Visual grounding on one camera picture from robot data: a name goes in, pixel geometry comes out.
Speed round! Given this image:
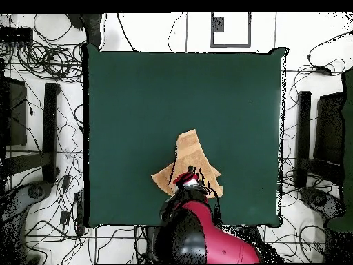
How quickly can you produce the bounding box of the black T-shaped stand base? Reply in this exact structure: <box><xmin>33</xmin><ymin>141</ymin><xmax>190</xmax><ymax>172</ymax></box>
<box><xmin>5</xmin><ymin>82</ymin><xmax>61</xmax><ymax>184</ymax></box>
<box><xmin>294</xmin><ymin>90</ymin><xmax>343</xmax><ymax>188</ymax></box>

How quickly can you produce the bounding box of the black square case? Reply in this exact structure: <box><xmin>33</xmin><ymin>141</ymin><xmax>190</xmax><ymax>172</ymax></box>
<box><xmin>0</xmin><ymin>77</ymin><xmax>28</xmax><ymax>147</ymax></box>
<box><xmin>314</xmin><ymin>92</ymin><xmax>345</xmax><ymax>166</ymax></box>

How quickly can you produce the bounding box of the black power strip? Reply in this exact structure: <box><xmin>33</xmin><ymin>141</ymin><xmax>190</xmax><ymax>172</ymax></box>
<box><xmin>74</xmin><ymin>190</ymin><xmax>86</xmax><ymax>235</ymax></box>

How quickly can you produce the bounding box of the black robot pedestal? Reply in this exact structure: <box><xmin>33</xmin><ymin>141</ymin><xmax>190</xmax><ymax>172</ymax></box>
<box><xmin>144</xmin><ymin>226</ymin><xmax>161</xmax><ymax>263</ymax></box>

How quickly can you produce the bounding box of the person's black shoe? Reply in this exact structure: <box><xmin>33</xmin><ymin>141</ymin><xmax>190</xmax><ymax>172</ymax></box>
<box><xmin>67</xmin><ymin>12</ymin><xmax>84</xmax><ymax>29</ymax></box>
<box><xmin>79</xmin><ymin>12</ymin><xmax>103</xmax><ymax>48</ymax></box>

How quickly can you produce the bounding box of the tangled black cable bundle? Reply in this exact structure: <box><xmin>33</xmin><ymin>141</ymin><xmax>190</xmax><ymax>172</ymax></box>
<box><xmin>0</xmin><ymin>13</ymin><xmax>83</xmax><ymax>84</ymax></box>

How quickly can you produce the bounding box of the grey caster base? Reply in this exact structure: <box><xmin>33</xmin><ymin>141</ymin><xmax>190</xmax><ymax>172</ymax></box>
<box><xmin>300</xmin><ymin>187</ymin><xmax>345</xmax><ymax>222</ymax></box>
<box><xmin>0</xmin><ymin>180</ymin><xmax>53</xmax><ymax>264</ymax></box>

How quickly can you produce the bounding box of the black electronics box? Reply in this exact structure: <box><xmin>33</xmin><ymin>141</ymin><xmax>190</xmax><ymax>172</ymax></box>
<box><xmin>0</xmin><ymin>27</ymin><xmax>34</xmax><ymax>43</ymax></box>

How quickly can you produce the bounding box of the dark green table cloth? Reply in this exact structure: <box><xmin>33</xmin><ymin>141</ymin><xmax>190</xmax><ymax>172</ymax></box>
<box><xmin>82</xmin><ymin>43</ymin><xmax>289</xmax><ymax>228</ymax></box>

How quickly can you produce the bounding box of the tan terry towel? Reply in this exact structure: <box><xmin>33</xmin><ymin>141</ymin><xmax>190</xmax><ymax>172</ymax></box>
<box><xmin>150</xmin><ymin>128</ymin><xmax>224</xmax><ymax>199</ymax></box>

